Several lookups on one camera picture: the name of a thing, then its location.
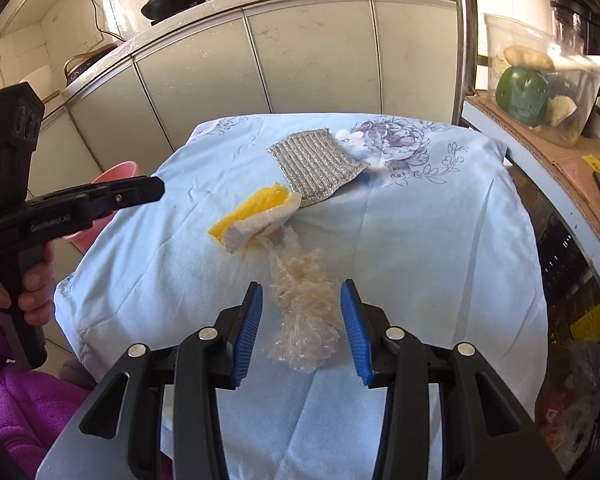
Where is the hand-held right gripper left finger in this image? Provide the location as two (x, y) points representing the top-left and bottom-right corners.
(35, 281), (264, 480)

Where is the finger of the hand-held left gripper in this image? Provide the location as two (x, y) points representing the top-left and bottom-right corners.
(87, 175), (166, 222)

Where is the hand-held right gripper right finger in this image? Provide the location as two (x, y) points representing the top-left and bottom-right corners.
(340, 279), (563, 480)

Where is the pink plastic bucket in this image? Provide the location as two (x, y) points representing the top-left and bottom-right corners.
(62, 161), (141, 256)

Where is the clear plastic wrap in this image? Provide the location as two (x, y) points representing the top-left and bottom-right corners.
(262, 225), (343, 375)

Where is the small yellow sponge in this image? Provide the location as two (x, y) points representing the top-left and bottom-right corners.
(207, 183), (293, 246)

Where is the person's left hand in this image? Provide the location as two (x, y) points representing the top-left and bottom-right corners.
(0, 249), (57, 315)

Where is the light blue floral tablecloth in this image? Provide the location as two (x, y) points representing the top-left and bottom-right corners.
(54, 112), (551, 480)

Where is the silver scouring cloth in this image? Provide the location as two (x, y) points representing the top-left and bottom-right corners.
(266, 129), (371, 209)

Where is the grey kitchen cabinet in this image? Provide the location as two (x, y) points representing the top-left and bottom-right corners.
(27, 0), (461, 201)

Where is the clear plastic bag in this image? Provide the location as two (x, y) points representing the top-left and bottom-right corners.
(532, 335), (600, 466)

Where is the brown cardboard sheet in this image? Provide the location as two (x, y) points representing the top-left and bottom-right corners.
(467, 92), (600, 261)

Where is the green squash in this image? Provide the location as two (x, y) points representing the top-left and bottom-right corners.
(495, 66), (551, 127)

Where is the pale cabbage piece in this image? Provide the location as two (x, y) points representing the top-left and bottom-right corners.
(547, 95), (578, 126)

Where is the metal shelf rack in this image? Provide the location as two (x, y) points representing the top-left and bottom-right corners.
(450, 0), (600, 480)

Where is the potato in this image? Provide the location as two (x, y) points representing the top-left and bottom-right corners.
(502, 46), (556, 72)

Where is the clear plastic container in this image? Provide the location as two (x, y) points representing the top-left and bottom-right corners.
(484, 12), (600, 148)

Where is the black power cord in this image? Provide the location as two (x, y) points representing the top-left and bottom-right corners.
(87, 0), (131, 43)

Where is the white long handle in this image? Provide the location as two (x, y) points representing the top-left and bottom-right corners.
(550, 55), (600, 75)

